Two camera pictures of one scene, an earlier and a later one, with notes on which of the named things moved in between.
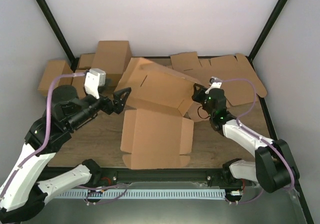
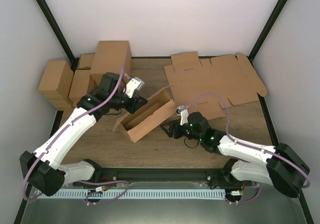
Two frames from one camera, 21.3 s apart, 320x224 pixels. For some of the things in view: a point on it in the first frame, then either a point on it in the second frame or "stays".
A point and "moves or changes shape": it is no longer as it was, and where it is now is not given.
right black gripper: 197,94 to 173,126
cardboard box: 155,133 moves or changes shape
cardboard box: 78,82 stays
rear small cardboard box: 86,61 stays
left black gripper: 110,108 to 136,104
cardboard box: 54,69 stays
